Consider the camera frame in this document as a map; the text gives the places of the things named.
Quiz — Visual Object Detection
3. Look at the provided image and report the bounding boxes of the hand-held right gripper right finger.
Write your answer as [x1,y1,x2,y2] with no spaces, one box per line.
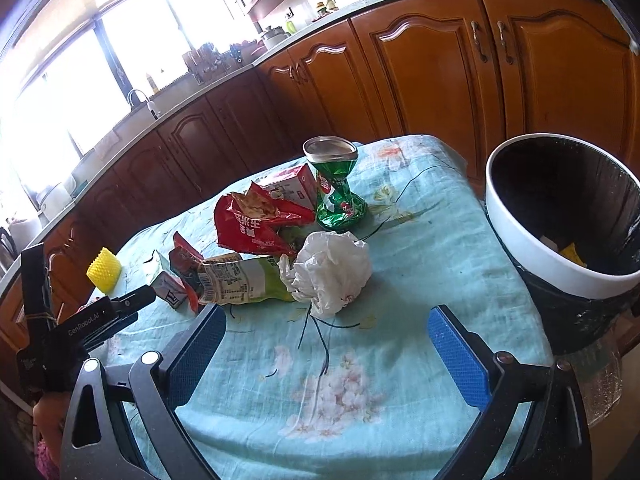
[427,304,593,480]

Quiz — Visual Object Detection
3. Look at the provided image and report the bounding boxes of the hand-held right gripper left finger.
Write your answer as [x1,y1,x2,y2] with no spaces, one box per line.
[59,304,228,480]

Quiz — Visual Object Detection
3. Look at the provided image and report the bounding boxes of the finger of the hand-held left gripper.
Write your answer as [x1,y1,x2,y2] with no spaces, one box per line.
[107,284,157,313]

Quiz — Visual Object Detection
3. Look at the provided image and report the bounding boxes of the white red milk carton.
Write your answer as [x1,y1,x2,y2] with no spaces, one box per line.
[150,271,190,313]
[259,164,320,211]

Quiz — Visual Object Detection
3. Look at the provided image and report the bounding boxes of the black bin with white rim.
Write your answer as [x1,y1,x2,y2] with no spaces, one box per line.
[484,133,640,356]

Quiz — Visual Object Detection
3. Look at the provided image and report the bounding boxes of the large red snack bag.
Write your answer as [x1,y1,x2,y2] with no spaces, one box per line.
[214,181,316,260]

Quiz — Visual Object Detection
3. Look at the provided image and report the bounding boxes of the crushed green drink can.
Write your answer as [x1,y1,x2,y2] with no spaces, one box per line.
[302,136,370,232]

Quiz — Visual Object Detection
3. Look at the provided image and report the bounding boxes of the person's left forearm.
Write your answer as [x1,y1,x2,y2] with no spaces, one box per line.
[32,392,67,480]

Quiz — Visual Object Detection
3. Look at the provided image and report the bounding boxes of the yellow foam fruit net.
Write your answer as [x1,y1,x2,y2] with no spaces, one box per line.
[86,246,124,293]

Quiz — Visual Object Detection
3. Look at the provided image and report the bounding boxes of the small dark red wrapper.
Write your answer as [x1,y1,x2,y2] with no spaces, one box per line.
[168,231,207,311]

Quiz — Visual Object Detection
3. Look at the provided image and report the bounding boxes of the green snack bag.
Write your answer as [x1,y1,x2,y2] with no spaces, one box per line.
[197,254,296,307]

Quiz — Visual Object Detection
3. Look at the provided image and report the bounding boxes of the teal floral tablecloth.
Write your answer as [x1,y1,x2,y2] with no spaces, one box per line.
[87,135,553,480]

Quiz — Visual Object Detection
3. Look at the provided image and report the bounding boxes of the crumpled white plastic bag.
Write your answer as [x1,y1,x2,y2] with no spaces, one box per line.
[278,231,373,318]

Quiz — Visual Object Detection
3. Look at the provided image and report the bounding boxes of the yellow scrap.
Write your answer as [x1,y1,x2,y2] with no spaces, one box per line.
[560,242,589,267]

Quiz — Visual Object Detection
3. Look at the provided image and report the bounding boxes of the curved kitchen faucet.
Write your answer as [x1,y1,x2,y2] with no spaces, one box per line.
[126,89,160,120]

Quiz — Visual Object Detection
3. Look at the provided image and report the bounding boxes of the utensil rack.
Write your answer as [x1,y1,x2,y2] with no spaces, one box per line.
[181,44,232,83]

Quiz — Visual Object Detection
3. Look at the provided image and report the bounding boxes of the row of wooden cabinet doors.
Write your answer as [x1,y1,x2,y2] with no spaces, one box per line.
[0,0,640,361]

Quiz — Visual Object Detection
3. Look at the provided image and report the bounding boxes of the grey lidded pot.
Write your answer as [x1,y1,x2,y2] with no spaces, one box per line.
[259,25,292,50]

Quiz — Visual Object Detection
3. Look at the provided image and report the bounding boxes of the speckled kitchen countertop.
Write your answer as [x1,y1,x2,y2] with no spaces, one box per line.
[0,0,601,301]

